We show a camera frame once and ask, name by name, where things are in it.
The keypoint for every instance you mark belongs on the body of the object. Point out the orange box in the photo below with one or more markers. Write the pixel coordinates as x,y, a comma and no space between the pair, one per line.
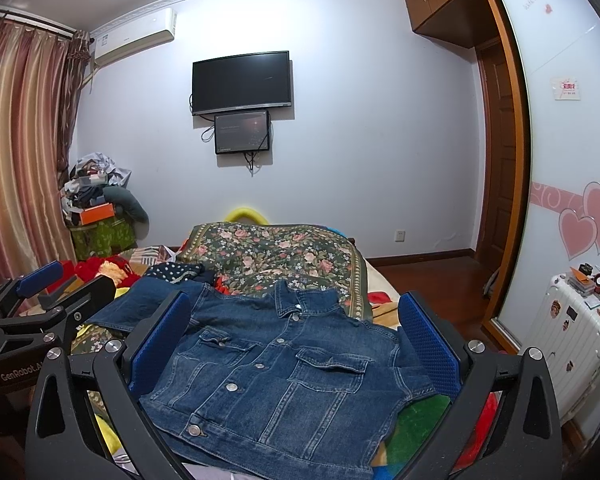
96,213

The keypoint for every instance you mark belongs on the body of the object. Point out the white sliding wardrobe door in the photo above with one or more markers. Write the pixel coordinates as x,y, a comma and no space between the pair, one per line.
558,42

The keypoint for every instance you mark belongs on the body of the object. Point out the white wall socket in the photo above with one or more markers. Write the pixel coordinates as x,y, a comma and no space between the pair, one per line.
400,235

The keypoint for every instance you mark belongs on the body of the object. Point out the red garment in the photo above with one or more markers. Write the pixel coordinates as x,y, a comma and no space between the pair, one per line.
114,267

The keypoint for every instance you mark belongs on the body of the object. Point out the pile of clutter in corner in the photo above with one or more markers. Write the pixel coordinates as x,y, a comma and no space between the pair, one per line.
96,179

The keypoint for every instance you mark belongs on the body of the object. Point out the floral green quilt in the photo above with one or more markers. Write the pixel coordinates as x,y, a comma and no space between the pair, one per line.
249,259

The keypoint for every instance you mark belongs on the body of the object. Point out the small black wall monitor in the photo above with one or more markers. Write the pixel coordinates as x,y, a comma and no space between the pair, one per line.
242,132

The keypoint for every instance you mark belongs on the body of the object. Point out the pink striped curtain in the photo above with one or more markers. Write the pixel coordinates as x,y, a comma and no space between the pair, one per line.
40,79

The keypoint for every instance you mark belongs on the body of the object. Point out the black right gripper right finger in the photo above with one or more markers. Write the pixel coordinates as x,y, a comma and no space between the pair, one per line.
503,420

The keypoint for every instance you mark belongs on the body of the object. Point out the white air conditioner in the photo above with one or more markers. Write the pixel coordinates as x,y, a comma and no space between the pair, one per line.
148,31

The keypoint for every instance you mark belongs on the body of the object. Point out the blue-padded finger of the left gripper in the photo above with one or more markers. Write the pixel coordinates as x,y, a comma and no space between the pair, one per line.
15,290

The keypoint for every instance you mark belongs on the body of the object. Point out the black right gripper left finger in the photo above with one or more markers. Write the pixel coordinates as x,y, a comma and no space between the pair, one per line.
63,439

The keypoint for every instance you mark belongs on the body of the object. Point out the yellow curved tube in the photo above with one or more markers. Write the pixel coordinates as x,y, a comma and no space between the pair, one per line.
247,215

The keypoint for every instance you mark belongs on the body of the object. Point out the blue denim jacket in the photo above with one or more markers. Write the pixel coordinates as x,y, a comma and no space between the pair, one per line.
282,386

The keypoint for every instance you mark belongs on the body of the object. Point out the colourful fleece blanket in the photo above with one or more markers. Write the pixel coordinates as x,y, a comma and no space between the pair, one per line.
415,422

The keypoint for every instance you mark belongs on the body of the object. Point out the black wall television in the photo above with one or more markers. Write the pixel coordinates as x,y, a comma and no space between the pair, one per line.
241,82

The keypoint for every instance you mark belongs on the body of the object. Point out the green floral covered box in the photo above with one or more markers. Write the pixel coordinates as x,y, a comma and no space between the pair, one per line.
103,239

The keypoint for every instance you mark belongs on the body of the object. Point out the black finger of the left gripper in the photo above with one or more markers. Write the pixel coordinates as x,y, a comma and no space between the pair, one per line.
80,297

